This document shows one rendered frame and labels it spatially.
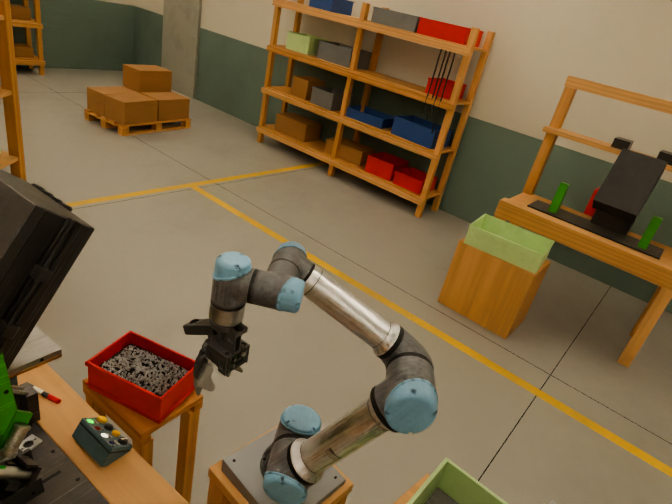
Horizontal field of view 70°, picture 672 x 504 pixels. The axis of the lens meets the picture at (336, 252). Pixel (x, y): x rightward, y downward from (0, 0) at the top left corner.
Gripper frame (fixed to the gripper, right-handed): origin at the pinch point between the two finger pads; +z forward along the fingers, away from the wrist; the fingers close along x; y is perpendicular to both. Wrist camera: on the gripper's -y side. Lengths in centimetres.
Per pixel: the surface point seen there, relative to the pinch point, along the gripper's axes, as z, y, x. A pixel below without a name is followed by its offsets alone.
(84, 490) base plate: 39.3, -20.0, -21.1
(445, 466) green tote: 36, 51, 56
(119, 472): 39.3, -18.6, -12.1
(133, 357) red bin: 41, -57, 19
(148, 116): 106, -519, 357
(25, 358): 16, -51, -19
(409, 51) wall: -49, -245, 540
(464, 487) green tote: 38, 58, 55
